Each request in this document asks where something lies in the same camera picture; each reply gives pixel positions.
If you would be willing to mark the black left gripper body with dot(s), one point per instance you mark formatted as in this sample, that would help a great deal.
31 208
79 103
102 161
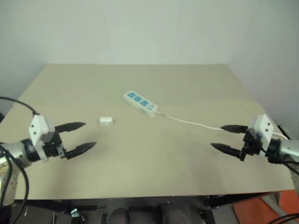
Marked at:
53 148

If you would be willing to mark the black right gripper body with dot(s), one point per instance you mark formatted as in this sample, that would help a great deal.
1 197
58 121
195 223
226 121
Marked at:
251 143

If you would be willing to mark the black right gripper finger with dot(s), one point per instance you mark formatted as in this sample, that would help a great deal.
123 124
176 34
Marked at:
225 148
233 128

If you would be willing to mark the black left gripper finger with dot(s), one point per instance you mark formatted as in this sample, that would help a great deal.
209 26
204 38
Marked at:
80 149
70 127

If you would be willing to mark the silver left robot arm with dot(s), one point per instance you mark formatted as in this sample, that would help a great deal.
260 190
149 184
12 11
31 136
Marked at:
17 151

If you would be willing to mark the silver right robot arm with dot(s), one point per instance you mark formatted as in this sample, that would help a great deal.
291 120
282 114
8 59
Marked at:
286 147

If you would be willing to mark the white plug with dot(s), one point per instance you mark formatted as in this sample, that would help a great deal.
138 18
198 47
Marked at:
106 121

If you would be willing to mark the white power strip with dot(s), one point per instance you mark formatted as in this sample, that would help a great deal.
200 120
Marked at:
140 102

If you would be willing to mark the orange floor mat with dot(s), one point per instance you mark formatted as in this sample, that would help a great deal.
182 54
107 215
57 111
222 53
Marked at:
257 210

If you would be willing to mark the dark rounded shape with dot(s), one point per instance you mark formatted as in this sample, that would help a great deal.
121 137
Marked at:
119 215

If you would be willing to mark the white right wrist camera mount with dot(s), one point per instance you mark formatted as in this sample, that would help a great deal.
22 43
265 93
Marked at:
262 127

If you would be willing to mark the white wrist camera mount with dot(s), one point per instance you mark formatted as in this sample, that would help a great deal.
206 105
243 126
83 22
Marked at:
38 128
262 127

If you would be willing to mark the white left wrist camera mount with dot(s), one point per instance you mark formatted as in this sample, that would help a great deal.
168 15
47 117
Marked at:
38 128

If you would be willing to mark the black table frame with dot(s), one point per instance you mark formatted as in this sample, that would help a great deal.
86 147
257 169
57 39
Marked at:
222 200

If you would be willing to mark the small metal bracket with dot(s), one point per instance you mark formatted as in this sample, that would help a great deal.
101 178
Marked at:
74 212

